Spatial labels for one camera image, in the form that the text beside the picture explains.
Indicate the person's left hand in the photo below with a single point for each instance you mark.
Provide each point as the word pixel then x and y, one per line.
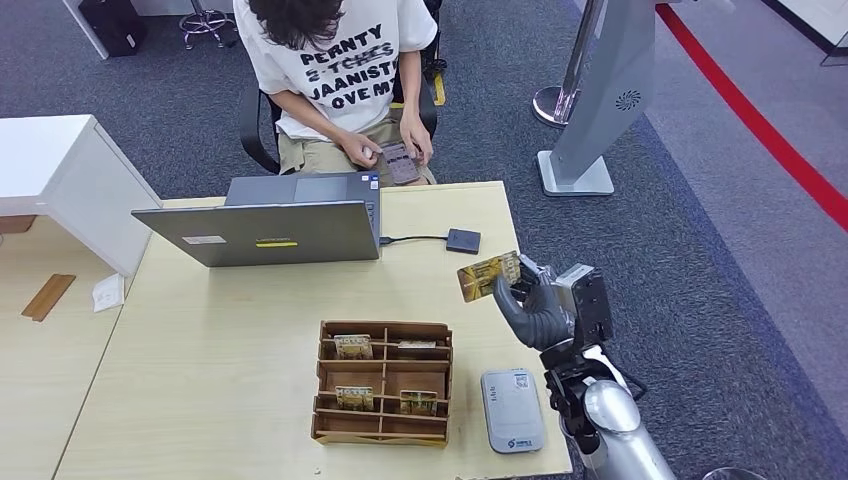
pixel 417 132

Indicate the person's right hand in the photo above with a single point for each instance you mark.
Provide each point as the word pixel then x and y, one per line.
pixel 358 149

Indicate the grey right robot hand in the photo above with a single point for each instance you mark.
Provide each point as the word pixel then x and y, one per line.
pixel 536 318

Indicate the dark smartphone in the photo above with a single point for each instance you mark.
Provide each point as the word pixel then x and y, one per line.
pixel 401 164

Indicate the person's left forearm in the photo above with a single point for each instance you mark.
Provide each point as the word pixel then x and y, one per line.
pixel 411 86

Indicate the person's right forearm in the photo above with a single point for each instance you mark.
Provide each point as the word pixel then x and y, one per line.
pixel 305 116

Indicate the person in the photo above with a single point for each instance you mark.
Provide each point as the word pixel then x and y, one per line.
pixel 344 73

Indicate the white card reader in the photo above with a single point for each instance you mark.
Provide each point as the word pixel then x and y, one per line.
pixel 510 411

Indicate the wooden card organizer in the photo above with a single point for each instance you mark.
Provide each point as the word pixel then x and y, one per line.
pixel 351 371

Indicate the yellow floor tape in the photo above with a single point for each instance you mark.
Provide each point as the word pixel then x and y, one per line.
pixel 440 89

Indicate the black wheeled equipment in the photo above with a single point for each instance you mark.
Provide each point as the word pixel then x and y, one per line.
pixel 435 65

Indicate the small black usb hub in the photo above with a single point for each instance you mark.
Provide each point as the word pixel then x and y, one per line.
pixel 464 241

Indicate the black office chair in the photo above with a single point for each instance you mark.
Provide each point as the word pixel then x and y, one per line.
pixel 252 132

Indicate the grey laptop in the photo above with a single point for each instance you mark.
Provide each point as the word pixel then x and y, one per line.
pixel 265 232

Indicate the grey kiosk stand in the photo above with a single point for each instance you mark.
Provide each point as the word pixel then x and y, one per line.
pixel 596 99

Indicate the chrome stool base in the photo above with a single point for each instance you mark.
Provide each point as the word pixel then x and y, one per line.
pixel 199 16

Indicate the grey round disc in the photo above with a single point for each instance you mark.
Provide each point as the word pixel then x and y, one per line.
pixel 735 476

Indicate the black box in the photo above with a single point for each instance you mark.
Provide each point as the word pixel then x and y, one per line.
pixel 112 26

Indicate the white paper slip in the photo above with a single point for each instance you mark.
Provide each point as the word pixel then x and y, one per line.
pixel 108 295

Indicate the white table leg panel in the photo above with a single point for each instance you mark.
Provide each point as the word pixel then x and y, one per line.
pixel 84 23

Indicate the brown wooden strip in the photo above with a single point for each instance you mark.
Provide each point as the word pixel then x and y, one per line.
pixel 48 298

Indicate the brown wooden block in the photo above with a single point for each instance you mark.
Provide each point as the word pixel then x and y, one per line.
pixel 16 224

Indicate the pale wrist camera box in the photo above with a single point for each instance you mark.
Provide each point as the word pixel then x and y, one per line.
pixel 573 278

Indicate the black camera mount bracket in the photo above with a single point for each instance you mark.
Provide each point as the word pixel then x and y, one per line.
pixel 593 311

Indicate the chrome stanchion post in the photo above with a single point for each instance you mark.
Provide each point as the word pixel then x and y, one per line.
pixel 553 106

